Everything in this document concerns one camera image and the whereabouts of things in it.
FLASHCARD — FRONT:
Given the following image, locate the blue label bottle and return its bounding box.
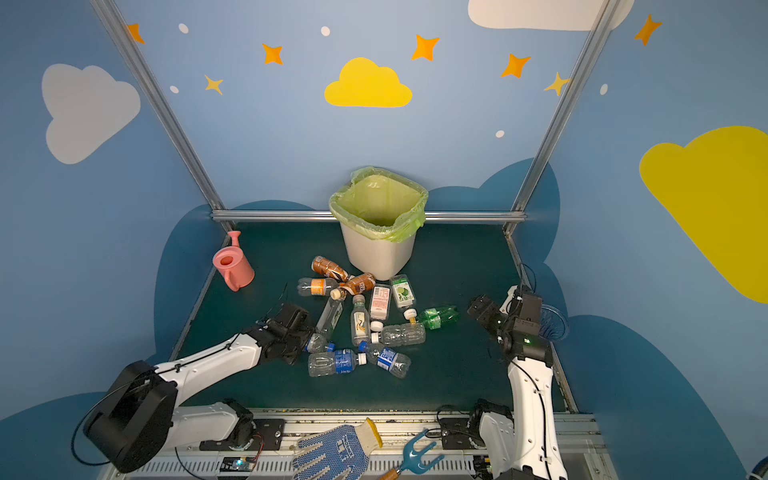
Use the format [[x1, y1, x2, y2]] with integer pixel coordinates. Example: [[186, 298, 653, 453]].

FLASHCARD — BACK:
[[305, 333, 336, 354], [308, 349, 367, 378], [358, 341, 412, 379]]

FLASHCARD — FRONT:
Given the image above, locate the brown label bottle far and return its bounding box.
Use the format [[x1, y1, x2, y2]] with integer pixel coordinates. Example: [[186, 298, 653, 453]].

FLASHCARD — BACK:
[[311, 256, 350, 283]]

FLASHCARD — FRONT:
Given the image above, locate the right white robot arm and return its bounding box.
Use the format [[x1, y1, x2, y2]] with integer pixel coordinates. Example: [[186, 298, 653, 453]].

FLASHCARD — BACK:
[[468, 285, 568, 479]]

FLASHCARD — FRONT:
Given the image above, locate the clear blue plastic cup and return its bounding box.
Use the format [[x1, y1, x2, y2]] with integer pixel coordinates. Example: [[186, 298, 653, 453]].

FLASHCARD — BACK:
[[539, 304, 570, 342]]

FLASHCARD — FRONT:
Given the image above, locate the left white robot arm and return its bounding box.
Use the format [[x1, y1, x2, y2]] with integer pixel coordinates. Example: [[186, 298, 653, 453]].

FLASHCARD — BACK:
[[75, 304, 314, 473]]

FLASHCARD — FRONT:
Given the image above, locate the clear bottle lime label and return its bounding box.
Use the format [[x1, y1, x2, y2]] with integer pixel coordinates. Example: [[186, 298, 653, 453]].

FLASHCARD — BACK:
[[390, 274, 416, 312]]

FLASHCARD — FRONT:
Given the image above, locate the pink toy watering can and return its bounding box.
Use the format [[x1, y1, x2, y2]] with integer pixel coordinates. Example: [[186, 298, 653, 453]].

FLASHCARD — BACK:
[[212, 230, 255, 292]]

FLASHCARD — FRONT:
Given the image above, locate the blue dotted work glove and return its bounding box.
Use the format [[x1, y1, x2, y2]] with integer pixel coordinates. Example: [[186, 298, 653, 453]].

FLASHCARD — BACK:
[[292, 418, 383, 479]]

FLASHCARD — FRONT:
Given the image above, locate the clear ribbed unlabelled bottle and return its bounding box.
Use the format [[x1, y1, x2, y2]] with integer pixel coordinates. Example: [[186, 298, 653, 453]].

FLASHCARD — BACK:
[[371, 323, 426, 347]]

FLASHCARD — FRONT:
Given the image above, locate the clear bottle orange label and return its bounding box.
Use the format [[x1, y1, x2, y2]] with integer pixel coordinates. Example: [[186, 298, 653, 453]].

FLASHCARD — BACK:
[[296, 277, 344, 300]]

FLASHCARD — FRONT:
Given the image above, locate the left aluminium frame post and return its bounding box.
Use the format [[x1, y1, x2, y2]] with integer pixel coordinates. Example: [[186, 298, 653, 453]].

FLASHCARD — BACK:
[[90, 0, 226, 213]]

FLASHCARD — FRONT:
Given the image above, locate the clear bottle green neck label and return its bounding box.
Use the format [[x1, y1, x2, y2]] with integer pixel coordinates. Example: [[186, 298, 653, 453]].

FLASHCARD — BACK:
[[351, 294, 371, 348]]

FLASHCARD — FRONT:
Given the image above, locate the right green circuit board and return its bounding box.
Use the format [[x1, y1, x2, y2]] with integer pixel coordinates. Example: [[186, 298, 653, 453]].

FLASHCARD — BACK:
[[472, 455, 493, 480]]

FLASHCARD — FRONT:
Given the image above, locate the blue label bottle front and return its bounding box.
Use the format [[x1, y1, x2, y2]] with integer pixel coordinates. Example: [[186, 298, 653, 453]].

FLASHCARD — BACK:
[[308, 349, 367, 378]]

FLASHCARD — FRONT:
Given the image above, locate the green bin liner bag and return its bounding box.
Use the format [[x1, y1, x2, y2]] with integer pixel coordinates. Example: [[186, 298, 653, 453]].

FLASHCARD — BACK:
[[329, 166, 429, 243]]

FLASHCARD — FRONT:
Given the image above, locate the clear bottle white label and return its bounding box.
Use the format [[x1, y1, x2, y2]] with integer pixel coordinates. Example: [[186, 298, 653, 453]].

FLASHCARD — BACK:
[[316, 298, 343, 339]]

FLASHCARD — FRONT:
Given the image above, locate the right aluminium frame post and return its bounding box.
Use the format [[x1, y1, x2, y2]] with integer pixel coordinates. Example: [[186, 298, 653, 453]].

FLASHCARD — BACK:
[[503, 0, 622, 240]]

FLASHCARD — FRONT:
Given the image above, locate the white plastic waste bin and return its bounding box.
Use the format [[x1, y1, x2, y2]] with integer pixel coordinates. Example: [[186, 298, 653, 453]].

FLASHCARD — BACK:
[[341, 224, 416, 280]]

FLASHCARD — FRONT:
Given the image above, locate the teal toy garden fork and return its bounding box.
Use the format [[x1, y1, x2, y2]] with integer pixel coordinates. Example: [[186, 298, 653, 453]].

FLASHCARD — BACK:
[[379, 429, 445, 480]]

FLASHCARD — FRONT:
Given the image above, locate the aluminium frame post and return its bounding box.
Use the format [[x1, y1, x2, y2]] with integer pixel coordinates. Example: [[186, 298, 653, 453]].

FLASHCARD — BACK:
[[90, 0, 226, 213], [503, 0, 622, 240]]

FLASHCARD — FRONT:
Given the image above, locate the green plastic bottle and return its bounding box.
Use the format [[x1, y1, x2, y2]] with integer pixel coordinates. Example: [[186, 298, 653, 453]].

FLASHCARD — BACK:
[[417, 305, 460, 330]]

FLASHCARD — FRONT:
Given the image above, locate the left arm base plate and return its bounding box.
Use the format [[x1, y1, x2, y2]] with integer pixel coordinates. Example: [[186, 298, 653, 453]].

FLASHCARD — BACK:
[[199, 418, 286, 452]]

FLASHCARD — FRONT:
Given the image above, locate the horizontal aluminium frame bar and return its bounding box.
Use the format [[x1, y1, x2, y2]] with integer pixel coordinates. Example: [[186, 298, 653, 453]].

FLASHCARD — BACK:
[[211, 210, 526, 224]]

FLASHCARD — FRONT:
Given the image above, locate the green circuit board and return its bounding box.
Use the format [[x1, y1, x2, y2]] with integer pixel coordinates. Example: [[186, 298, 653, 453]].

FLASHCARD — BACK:
[[219, 457, 255, 473], [472, 455, 493, 480]]

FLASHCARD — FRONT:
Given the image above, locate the brown bottle white cap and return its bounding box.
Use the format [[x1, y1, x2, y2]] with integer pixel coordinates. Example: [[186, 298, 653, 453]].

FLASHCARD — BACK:
[[330, 273, 376, 300]]

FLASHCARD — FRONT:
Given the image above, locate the left green circuit board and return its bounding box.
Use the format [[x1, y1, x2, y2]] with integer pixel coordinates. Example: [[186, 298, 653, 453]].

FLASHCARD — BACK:
[[219, 457, 255, 473]]

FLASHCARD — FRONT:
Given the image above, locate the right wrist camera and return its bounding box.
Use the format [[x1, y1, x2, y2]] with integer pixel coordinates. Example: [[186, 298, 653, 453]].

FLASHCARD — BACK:
[[500, 285, 518, 314]]

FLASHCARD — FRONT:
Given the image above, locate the clear bottle pink label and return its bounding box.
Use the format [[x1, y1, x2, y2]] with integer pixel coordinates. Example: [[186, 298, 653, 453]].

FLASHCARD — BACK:
[[369, 284, 391, 322]]

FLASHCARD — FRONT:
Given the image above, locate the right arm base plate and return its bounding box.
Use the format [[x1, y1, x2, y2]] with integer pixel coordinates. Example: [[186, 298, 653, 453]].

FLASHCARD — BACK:
[[438, 417, 485, 450]]

